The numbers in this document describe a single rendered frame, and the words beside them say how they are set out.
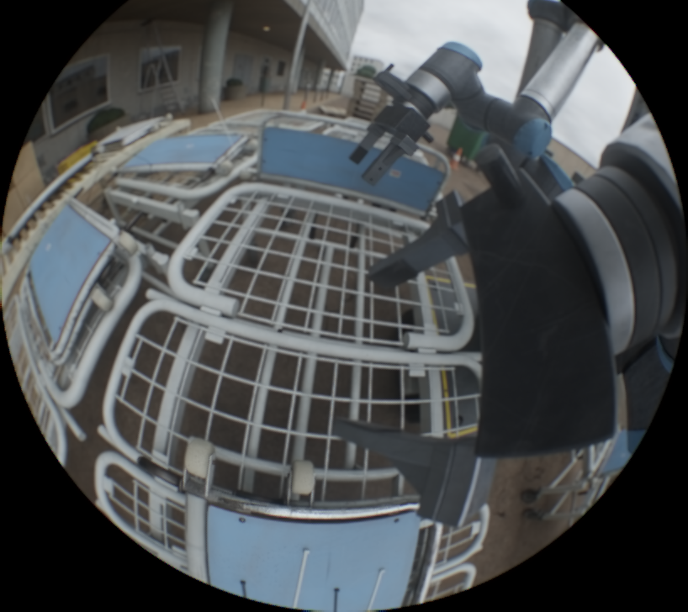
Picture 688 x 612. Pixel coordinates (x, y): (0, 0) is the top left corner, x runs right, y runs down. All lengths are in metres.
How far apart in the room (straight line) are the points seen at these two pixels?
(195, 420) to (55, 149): 5.75
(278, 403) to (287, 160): 0.94
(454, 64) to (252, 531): 0.79
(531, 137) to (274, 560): 0.78
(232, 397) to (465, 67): 1.18
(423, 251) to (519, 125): 0.35
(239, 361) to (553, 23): 1.62
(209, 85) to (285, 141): 5.55
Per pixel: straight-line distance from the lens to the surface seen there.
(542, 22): 0.87
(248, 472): 0.55
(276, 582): 0.48
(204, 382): 0.98
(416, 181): 0.83
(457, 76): 0.45
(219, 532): 0.41
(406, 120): 0.37
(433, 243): 0.16
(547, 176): 0.70
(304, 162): 0.81
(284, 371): 0.92
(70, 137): 6.16
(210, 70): 6.27
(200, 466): 0.34
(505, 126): 0.46
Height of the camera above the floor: 0.90
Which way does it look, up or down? 48 degrees down
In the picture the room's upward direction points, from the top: 20 degrees clockwise
